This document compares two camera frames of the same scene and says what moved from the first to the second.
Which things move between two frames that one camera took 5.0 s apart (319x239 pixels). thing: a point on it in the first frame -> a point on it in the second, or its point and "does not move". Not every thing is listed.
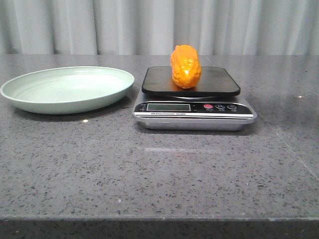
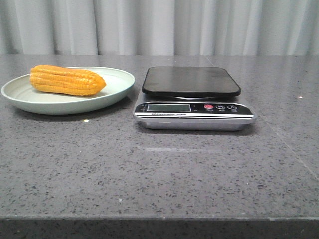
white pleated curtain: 154,27 does not move
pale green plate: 67,90 does not move
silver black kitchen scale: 214,103 does not move
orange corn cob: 186,66 -> 56,79
